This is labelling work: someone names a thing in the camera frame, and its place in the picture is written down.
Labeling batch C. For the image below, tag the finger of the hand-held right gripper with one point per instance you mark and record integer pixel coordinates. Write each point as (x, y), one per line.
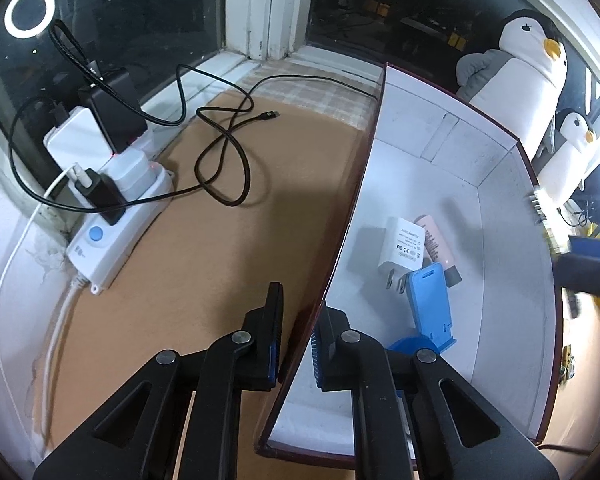
(590, 267)

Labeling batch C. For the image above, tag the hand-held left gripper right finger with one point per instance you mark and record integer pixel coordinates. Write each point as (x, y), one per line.
(321, 360)

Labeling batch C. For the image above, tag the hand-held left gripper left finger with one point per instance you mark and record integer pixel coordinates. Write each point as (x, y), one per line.
(260, 355)

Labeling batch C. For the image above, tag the wooden clothespin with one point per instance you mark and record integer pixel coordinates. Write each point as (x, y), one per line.
(568, 362)

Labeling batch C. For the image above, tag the red cardboard box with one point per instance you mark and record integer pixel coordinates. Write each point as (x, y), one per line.
(480, 280)

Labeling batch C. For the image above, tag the blue folding phone stand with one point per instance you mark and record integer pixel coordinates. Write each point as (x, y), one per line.
(430, 305)

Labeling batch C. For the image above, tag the white plug adapter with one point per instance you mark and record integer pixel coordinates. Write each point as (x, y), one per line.
(400, 247)

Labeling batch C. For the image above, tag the pink tube with grey cap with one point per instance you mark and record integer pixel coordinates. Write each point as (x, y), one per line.
(437, 245)

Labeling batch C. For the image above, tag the brown table mat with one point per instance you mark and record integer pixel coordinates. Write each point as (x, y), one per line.
(205, 270)

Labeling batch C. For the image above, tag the small penguin plush toy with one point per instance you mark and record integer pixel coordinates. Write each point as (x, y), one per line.
(565, 160)

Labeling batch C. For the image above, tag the white power strip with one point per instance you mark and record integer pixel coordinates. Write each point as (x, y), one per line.
(125, 230)

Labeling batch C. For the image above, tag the large penguin plush toy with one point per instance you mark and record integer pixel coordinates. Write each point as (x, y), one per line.
(515, 80)

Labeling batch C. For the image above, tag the small black charger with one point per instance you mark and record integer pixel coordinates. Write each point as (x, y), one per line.
(100, 197)

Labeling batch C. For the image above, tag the white round plug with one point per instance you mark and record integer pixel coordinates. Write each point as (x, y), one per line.
(130, 170)

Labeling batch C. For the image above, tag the plaid cloth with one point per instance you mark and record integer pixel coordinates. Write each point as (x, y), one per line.
(310, 95)

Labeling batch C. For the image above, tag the large black charger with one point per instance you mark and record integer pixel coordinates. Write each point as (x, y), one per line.
(115, 110)

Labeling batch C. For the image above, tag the large white charger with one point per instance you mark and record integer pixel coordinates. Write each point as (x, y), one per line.
(72, 137)

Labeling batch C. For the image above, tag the white window frame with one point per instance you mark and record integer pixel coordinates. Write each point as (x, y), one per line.
(270, 5)

